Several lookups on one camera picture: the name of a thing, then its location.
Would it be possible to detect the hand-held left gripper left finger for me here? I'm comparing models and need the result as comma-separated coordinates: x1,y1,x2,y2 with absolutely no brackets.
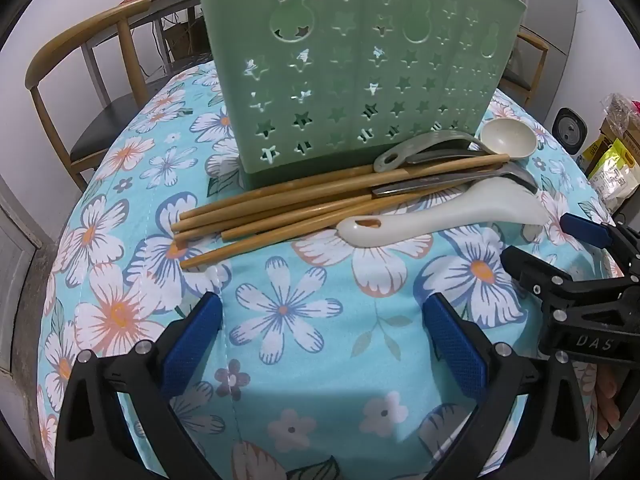
55,291,226,480

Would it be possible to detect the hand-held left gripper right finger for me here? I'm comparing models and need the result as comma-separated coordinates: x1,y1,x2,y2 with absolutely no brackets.
422,292,593,480

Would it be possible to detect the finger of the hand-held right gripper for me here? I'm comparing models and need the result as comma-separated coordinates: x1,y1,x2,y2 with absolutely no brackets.
559,212,640,281
500,245,640,313

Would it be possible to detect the white ceramic spoon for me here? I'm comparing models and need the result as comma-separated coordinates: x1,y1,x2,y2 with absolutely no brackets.
336,178,551,248

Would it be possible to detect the beige round spoon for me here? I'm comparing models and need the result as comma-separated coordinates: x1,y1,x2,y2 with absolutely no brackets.
479,118,537,160

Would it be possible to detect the bundle of wooden chopsticks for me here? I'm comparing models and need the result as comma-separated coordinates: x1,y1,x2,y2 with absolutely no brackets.
171,154,511,271

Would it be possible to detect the green plastic utensil holder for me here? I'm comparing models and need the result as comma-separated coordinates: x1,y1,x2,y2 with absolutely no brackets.
195,0,528,192

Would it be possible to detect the person's right hand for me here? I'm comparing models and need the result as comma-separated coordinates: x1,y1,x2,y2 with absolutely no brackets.
596,365,623,436

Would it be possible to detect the black round appliance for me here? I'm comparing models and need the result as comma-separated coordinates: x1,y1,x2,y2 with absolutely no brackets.
552,107,588,156

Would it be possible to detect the blue floral blanket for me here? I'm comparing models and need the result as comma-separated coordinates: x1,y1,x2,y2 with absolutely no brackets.
37,55,621,480

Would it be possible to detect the clear plastic bag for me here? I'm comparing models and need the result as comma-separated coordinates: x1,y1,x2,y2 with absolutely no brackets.
602,92,640,121

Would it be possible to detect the white door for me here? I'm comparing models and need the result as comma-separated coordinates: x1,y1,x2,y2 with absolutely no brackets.
0,175,51,411

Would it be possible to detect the wooden chair black seat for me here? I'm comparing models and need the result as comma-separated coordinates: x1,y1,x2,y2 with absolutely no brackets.
500,27,549,107
25,0,213,193

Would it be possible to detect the grey refrigerator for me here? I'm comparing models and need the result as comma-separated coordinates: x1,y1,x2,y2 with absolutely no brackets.
475,0,583,58

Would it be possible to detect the small cardboard box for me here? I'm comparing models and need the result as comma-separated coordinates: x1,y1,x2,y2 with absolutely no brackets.
165,22,208,58

